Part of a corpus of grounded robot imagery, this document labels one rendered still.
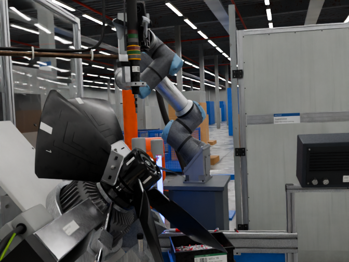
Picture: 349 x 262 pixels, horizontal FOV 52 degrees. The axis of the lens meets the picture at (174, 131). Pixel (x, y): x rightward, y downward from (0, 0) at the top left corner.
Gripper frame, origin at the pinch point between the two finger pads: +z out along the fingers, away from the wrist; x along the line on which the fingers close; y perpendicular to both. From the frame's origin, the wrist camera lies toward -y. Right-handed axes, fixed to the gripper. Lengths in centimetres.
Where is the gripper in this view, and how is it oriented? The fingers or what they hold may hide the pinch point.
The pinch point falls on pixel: (128, 17)
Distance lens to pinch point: 115.1
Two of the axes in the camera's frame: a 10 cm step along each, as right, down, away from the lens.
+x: -9.9, 0.4, 1.4
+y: 0.4, 10.0, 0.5
